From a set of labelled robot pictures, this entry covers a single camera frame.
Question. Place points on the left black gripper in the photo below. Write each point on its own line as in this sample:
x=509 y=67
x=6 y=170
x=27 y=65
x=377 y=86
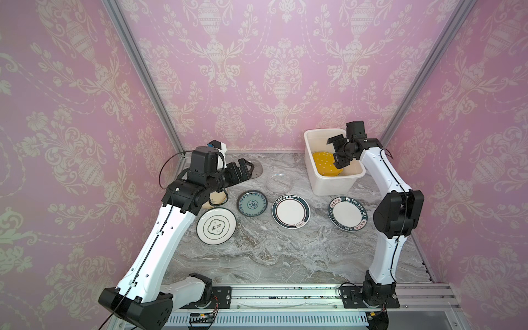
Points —
x=237 y=177

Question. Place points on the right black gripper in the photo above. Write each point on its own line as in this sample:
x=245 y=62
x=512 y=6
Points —
x=339 y=152

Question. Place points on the yellow scalloped dotted plate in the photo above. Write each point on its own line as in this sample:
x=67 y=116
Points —
x=325 y=166

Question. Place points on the white plate green cloud motif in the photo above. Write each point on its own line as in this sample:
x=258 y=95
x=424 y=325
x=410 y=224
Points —
x=216 y=226

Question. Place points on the white plate green red rim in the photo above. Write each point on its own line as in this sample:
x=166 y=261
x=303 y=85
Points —
x=291 y=212

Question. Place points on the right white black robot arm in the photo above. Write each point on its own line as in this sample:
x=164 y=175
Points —
x=396 y=216

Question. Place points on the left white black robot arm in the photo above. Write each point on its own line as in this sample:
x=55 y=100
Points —
x=138 y=299

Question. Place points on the white plastic bin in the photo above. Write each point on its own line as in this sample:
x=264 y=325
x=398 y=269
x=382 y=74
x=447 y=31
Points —
x=316 y=141

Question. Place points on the grey smoked glass plate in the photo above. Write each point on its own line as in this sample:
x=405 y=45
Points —
x=255 y=167

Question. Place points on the blue floral patterned plate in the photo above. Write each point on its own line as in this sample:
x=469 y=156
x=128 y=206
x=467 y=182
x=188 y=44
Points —
x=252 y=203

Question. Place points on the cream plate with willow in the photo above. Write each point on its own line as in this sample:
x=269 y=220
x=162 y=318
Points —
x=216 y=199

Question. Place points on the clear glass plate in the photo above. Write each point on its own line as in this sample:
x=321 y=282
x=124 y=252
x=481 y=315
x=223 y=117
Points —
x=279 y=183

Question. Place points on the white plate green lettered rim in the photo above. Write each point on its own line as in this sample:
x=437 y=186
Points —
x=347 y=214

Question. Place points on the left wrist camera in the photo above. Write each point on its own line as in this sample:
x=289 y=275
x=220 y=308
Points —
x=221 y=148

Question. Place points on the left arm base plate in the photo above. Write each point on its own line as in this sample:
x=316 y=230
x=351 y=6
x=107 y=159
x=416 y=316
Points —
x=216 y=296

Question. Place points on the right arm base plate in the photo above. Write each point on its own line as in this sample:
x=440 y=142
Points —
x=354 y=298

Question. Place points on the aluminium mounting rail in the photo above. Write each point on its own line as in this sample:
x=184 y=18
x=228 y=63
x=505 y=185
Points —
x=318 y=306

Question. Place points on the right corner aluminium post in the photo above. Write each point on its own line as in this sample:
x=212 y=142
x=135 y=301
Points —
x=440 y=46

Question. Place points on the corner aluminium post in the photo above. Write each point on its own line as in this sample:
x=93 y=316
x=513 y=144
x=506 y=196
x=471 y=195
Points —
x=440 y=46
x=132 y=48

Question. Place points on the left corner aluminium post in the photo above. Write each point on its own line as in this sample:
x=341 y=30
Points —
x=132 y=48

